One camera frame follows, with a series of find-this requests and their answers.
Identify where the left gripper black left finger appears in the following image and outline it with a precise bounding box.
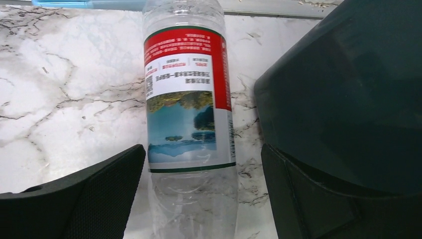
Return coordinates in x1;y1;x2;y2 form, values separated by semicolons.
0;144;146;239

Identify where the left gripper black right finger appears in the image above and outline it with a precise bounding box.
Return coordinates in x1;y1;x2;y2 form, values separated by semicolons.
261;144;422;239

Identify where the red label bottle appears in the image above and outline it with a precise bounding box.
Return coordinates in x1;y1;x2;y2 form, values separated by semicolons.
143;0;238;239

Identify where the dark green trash bin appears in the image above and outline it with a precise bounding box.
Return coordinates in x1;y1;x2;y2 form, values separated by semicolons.
254;0;422;194

